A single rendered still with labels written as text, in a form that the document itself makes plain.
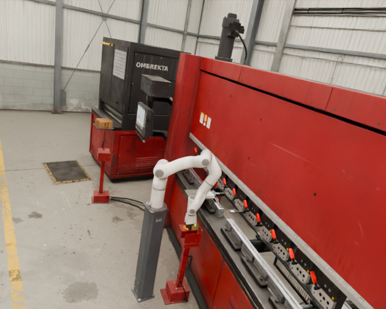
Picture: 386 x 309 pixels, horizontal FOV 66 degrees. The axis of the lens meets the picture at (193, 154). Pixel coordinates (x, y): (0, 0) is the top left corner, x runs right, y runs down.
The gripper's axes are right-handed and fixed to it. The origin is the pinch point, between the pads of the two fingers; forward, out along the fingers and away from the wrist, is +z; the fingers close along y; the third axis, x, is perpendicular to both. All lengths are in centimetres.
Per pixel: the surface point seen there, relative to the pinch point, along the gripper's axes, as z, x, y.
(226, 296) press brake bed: 31, 54, -15
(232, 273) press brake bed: 9, 53, -18
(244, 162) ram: -69, 15, -36
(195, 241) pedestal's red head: 12.0, 4.8, -5.1
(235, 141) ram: -80, -6, -37
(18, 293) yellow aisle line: 72, -34, 149
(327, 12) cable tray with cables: -240, -353, -419
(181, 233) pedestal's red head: 8.8, -4.5, 5.7
